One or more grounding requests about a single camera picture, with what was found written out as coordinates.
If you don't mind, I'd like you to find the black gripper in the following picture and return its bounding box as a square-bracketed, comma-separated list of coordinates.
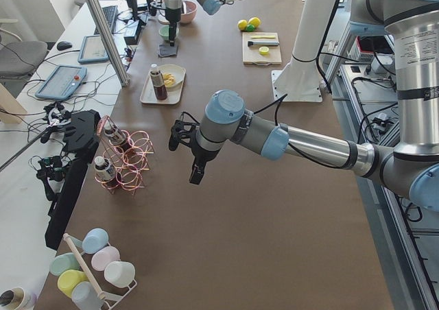
[168, 111, 219, 184]
[150, 1, 181, 47]

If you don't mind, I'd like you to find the tea bottle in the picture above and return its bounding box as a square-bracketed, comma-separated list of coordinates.
[150, 64, 167, 101]
[104, 126, 132, 153]
[94, 156, 119, 189]

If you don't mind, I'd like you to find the cream rectangular serving tray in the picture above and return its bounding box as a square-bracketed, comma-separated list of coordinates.
[140, 77, 185, 105]

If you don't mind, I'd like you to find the mint green bowl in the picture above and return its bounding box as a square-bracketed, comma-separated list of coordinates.
[158, 25, 179, 42]

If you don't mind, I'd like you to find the grey folded cloth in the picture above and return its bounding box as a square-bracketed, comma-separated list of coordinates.
[158, 43, 178, 58]

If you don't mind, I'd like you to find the white round plate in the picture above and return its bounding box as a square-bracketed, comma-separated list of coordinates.
[158, 64, 186, 91]

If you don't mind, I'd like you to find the pink ice bowl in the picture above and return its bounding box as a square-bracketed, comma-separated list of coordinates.
[180, 0, 197, 24]

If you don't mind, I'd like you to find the black keyboard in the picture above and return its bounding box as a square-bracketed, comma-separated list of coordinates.
[102, 5, 119, 34]

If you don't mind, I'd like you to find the yellow lemon lower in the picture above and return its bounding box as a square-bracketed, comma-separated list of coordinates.
[237, 19, 248, 31]

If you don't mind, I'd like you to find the yellow lemon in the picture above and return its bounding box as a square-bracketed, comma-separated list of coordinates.
[248, 16, 261, 28]
[237, 19, 248, 31]

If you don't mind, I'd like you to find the steel muddler black tip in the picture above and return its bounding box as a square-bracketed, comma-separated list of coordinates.
[247, 40, 279, 47]

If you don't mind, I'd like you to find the blue teach pendant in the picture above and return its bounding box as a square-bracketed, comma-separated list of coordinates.
[78, 35, 109, 64]
[35, 65, 87, 101]

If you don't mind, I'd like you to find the green lime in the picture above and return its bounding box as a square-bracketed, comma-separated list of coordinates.
[245, 24, 256, 32]

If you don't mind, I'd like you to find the wooden cutting board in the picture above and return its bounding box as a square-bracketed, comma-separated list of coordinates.
[242, 32, 282, 65]

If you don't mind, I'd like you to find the yellow plastic knife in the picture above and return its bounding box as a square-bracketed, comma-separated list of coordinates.
[250, 35, 276, 39]

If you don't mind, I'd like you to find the yellow lemon upper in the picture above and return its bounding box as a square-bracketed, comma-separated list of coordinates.
[248, 16, 261, 28]

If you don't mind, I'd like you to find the halved lemon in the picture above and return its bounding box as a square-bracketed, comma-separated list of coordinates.
[259, 46, 270, 56]

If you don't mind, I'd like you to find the black computer mouse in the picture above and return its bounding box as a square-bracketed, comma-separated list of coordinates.
[56, 41, 73, 51]

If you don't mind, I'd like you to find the black monitor stand left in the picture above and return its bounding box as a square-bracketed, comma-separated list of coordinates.
[45, 109, 101, 250]

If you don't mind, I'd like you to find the white cup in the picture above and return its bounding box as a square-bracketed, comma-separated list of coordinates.
[104, 261, 136, 288]

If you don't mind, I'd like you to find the pink cup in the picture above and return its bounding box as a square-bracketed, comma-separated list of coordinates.
[91, 246, 120, 271]

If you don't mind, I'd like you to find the white cup rack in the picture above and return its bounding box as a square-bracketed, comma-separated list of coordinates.
[62, 233, 138, 309]

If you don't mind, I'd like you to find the green cup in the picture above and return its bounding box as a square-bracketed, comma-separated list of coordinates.
[49, 252, 81, 276]

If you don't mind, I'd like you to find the grey blue cup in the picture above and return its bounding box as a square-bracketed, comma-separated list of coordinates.
[71, 281, 104, 310]

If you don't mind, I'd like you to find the yellow cup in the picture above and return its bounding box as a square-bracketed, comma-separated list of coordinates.
[57, 270, 88, 298]

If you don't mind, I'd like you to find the paper cup with brown contents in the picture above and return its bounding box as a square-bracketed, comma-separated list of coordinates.
[1, 287, 36, 310]

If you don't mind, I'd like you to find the braided ring bread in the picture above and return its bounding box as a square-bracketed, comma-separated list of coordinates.
[162, 73, 176, 87]

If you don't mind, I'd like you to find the copper wire bottle rack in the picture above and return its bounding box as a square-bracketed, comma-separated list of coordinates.
[93, 115, 154, 194]

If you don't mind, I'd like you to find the aluminium frame post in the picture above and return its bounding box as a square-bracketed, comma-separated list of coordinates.
[85, 0, 130, 87]

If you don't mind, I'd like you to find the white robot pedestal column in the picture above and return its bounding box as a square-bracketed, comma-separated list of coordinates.
[272, 0, 340, 102]

